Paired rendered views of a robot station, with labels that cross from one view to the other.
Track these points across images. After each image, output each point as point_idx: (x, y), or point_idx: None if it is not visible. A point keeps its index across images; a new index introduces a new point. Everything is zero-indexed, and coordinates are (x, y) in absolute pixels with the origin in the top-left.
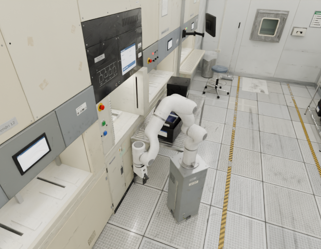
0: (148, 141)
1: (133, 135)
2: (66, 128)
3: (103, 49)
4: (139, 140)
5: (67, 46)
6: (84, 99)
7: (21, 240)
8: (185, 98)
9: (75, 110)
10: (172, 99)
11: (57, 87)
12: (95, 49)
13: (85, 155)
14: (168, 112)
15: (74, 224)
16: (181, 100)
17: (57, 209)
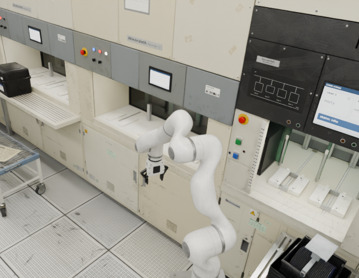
0: (270, 252)
1: (290, 236)
2: (189, 91)
3: (280, 55)
4: (275, 240)
5: (224, 21)
6: (220, 85)
7: None
8: (194, 140)
9: (205, 85)
10: (178, 114)
11: (199, 50)
12: (263, 45)
13: None
14: (167, 122)
15: (163, 180)
16: (179, 127)
17: (165, 150)
